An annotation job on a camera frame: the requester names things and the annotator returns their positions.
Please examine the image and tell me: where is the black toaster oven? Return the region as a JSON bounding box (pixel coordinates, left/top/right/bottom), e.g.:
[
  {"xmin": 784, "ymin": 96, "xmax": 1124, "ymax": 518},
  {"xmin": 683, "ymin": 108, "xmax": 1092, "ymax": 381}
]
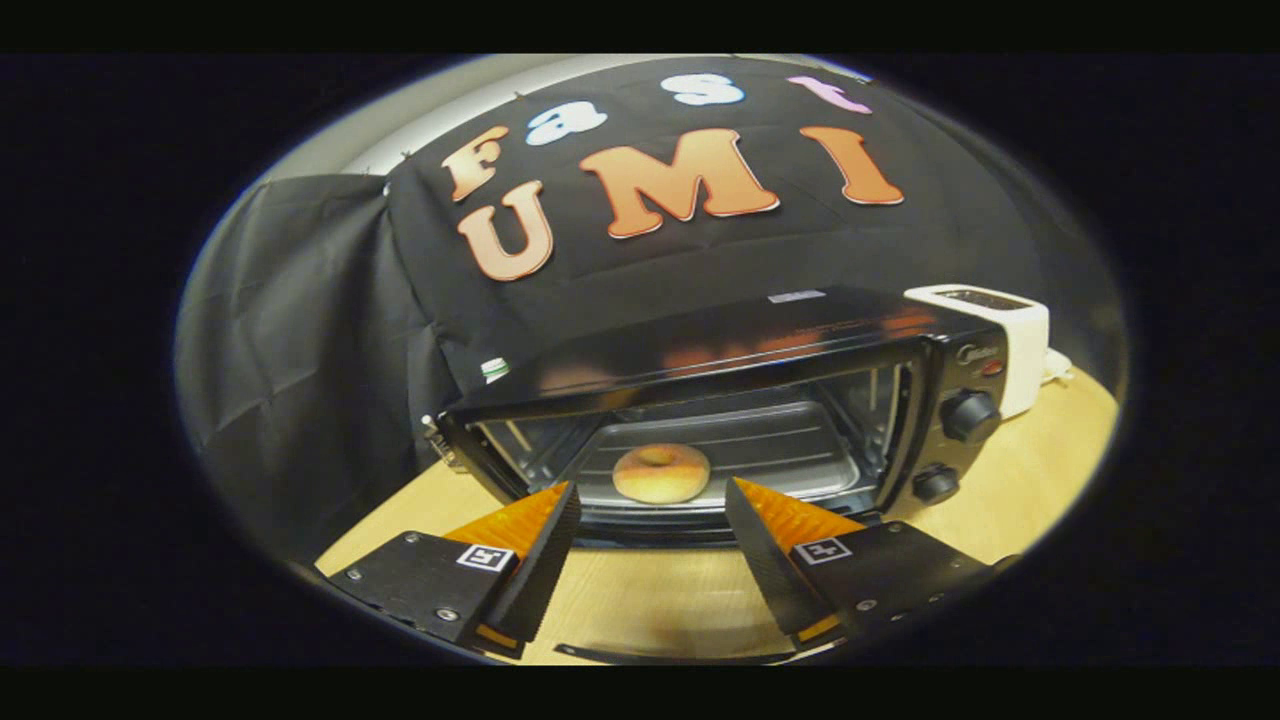
[{"xmin": 432, "ymin": 286, "xmax": 1011, "ymax": 666}]

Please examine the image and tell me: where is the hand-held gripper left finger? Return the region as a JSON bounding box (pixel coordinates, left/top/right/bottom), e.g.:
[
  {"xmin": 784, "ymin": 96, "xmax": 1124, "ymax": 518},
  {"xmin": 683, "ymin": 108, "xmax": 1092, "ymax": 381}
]
[{"xmin": 325, "ymin": 481, "xmax": 583, "ymax": 661}]

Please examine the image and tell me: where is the brown bagel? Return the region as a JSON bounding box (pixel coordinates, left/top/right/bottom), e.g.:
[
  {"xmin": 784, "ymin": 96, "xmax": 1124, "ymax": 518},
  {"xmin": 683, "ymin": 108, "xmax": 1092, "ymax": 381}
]
[{"xmin": 612, "ymin": 443, "xmax": 712, "ymax": 506}]

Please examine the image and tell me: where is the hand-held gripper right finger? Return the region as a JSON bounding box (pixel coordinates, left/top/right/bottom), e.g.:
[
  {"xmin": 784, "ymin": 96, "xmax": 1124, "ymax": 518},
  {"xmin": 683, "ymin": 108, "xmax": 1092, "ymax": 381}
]
[{"xmin": 724, "ymin": 477, "xmax": 1023, "ymax": 653}]

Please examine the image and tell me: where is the white bread toaster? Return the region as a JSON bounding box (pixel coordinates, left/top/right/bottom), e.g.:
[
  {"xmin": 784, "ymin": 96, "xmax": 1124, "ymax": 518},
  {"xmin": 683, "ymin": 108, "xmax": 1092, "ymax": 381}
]
[{"xmin": 903, "ymin": 284, "xmax": 1051, "ymax": 421}]

